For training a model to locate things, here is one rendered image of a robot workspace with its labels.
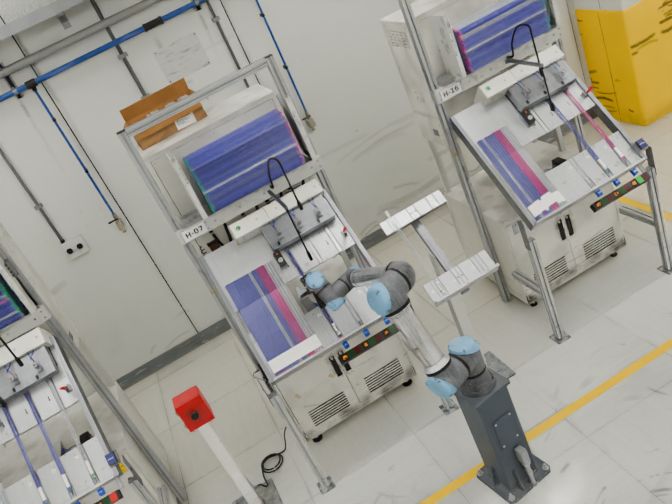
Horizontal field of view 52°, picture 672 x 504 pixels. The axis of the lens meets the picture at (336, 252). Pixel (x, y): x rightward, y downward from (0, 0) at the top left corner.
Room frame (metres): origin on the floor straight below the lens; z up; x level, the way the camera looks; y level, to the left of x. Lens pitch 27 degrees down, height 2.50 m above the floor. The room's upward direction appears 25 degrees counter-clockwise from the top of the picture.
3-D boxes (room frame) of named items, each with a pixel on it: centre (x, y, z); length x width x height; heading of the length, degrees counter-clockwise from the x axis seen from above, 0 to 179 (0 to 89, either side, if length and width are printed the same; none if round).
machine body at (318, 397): (3.27, 0.28, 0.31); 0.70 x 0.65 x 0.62; 100
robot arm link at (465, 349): (2.18, -0.29, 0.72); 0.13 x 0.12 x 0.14; 124
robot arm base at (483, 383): (2.18, -0.29, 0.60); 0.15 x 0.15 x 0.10
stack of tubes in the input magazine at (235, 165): (3.16, 0.20, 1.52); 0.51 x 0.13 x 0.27; 100
